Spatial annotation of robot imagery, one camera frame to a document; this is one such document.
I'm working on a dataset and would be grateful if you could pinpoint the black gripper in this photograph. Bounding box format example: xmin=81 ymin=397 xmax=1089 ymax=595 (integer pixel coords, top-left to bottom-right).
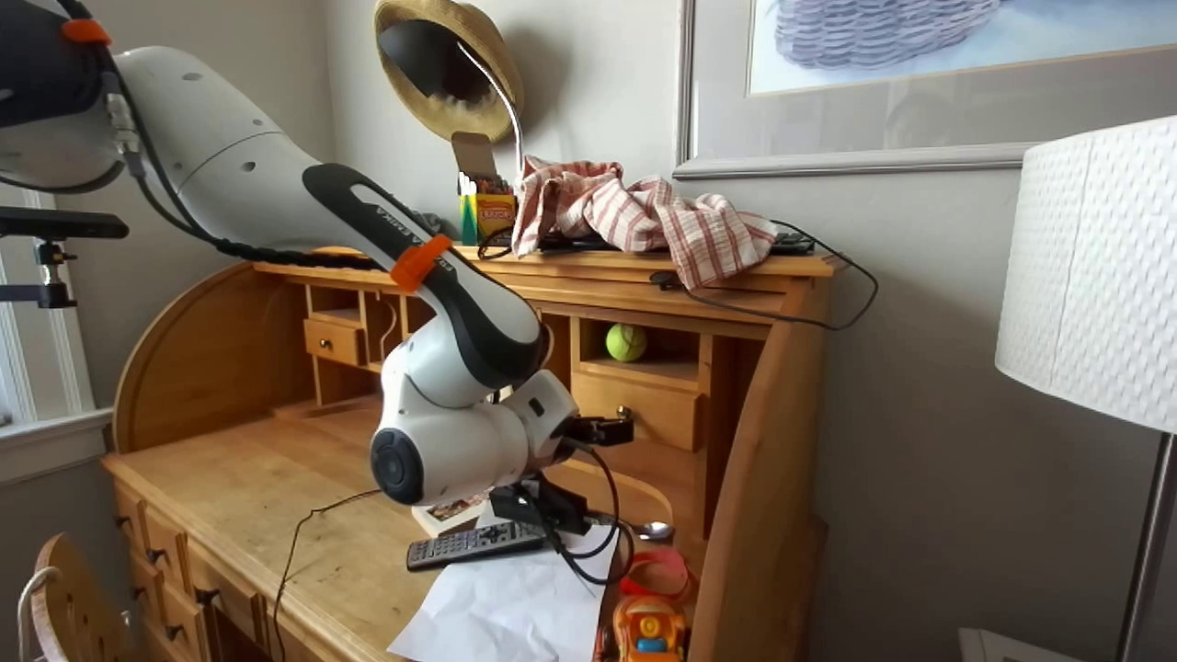
xmin=555 ymin=412 xmax=639 ymax=451

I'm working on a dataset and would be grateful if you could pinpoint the small drawer with metal knob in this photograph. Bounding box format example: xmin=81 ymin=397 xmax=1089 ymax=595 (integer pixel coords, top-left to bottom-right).
xmin=571 ymin=362 xmax=710 ymax=457

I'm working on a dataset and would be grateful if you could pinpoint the small drawer with dark knob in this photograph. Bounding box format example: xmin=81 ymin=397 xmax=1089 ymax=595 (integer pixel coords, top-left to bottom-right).
xmin=301 ymin=309 xmax=371 ymax=370

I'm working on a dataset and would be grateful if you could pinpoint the wide wooden desk drawer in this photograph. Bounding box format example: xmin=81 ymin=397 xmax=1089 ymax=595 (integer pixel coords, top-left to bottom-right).
xmin=180 ymin=538 xmax=270 ymax=646

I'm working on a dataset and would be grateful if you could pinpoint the narrow wooden desk drawer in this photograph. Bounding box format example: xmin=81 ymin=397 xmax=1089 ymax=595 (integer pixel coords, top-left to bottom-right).
xmin=138 ymin=500 xmax=196 ymax=593
xmin=111 ymin=481 xmax=152 ymax=554

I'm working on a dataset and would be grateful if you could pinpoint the yellow tennis ball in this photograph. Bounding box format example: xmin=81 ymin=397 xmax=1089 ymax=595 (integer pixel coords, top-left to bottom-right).
xmin=602 ymin=319 xmax=652 ymax=367

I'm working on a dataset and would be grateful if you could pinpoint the metal spoon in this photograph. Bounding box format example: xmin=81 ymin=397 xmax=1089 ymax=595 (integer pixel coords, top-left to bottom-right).
xmin=630 ymin=516 xmax=680 ymax=549

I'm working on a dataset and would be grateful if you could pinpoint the grey remote control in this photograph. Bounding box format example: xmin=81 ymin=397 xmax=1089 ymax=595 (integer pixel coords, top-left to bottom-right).
xmin=402 ymin=519 xmax=553 ymax=576

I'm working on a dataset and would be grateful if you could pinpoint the orange yellow toy car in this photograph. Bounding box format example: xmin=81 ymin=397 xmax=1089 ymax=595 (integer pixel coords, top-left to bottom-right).
xmin=608 ymin=593 xmax=695 ymax=662

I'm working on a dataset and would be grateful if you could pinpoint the red white striped cloth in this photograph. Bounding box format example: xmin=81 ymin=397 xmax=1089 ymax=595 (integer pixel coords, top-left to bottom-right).
xmin=509 ymin=153 xmax=780 ymax=295

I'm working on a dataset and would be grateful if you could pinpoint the white paper sheet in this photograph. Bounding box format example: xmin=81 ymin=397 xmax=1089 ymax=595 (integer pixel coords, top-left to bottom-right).
xmin=384 ymin=519 xmax=626 ymax=662

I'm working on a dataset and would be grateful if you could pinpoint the green yellow carton box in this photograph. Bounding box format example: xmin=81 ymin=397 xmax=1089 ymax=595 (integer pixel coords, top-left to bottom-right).
xmin=447 ymin=128 xmax=517 ymax=251

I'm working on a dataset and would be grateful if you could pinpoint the small black device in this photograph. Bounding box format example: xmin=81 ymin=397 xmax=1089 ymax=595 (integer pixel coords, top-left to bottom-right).
xmin=764 ymin=229 xmax=821 ymax=260

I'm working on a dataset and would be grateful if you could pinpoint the straw hat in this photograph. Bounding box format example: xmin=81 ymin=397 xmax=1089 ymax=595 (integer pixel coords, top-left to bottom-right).
xmin=371 ymin=0 xmax=533 ymax=151

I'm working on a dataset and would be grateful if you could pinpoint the wooden roll-top desk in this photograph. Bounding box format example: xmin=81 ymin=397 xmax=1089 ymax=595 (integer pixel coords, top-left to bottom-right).
xmin=103 ymin=244 xmax=847 ymax=662

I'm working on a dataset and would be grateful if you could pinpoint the white textured lamp shade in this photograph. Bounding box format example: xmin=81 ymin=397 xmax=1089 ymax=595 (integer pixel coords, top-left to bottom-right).
xmin=989 ymin=114 xmax=1177 ymax=441

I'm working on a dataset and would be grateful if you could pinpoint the wooden chair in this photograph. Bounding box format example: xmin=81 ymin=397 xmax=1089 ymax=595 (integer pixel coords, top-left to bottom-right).
xmin=12 ymin=531 xmax=131 ymax=662

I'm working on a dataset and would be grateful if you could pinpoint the black tripod stand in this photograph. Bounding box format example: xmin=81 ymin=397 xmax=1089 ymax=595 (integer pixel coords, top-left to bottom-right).
xmin=0 ymin=202 xmax=131 ymax=311

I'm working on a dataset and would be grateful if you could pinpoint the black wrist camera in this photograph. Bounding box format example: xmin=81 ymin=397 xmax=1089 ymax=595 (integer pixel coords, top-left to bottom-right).
xmin=487 ymin=473 xmax=597 ymax=538

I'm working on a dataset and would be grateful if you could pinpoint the red plastic ring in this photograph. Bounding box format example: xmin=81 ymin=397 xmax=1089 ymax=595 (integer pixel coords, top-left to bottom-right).
xmin=613 ymin=541 xmax=697 ymax=608

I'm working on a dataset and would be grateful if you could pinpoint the black power cable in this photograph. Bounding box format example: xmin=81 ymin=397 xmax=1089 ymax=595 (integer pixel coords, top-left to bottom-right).
xmin=647 ymin=217 xmax=885 ymax=335

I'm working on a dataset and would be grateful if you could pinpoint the orange cable strap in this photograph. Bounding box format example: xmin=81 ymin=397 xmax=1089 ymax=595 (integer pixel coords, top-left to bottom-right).
xmin=390 ymin=229 xmax=458 ymax=297
xmin=54 ymin=16 xmax=113 ymax=56

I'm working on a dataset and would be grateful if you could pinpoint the thin black mouse cable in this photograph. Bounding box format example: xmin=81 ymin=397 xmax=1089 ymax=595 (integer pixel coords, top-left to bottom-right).
xmin=263 ymin=487 xmax=385 ymax=628

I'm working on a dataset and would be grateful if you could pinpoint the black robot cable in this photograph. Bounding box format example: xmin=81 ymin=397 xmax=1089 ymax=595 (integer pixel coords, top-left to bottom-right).
xmin=0 ymin=0 xmax=636 ymax=593

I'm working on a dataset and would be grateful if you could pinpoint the framed wall picture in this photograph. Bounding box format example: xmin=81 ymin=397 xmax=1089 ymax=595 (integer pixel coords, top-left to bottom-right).
xmin=669 ymin=0 xmax=1177 ymax=185

